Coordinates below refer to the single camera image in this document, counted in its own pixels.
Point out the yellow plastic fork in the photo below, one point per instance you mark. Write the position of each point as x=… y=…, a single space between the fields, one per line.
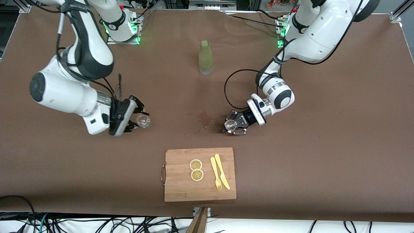
x=214 y=168

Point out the aluminium frame profile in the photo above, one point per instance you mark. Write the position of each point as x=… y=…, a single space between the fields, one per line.
x=25 y=6
x=399 y=13

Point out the wooden beam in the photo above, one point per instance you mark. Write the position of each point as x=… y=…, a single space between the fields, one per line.
x=199 y=223

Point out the grey equipment rack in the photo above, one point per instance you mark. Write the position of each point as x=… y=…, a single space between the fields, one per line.
x=210 y=5

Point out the clear glass shaker cup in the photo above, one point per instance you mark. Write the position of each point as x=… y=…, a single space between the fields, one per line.
x=143 y=121

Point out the green sleeved glass bottle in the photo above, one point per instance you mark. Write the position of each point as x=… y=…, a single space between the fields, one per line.
x=205 y=55

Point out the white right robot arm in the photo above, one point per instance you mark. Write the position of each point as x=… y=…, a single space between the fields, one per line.
x=64 y=94

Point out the steel double-cone jigger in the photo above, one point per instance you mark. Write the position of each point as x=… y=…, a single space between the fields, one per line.
x=230 y=124

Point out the grey metal bracket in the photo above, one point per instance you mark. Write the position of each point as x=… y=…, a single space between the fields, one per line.
x=195 y=212

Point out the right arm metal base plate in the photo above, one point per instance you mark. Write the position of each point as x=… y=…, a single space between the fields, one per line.
x=129 y=41

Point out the spilled liquid drops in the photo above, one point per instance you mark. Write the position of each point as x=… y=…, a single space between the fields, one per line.
x=204 y=117

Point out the yellow plastic knife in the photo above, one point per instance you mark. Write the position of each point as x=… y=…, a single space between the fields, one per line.
x=221 y=170

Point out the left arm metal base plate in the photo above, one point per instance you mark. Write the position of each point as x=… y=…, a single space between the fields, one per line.
x=280 y=43

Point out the orange item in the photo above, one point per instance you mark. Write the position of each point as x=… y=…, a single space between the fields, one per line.
x=278 y=4

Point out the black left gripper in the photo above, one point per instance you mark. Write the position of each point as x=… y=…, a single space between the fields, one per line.
x=248 y=118

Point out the wooden cutting board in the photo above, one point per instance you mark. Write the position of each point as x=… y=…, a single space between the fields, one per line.
x=181 y=187

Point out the yellow lemon slice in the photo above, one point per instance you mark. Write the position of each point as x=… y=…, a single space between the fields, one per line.
x=196 y=164
x=197 y=175

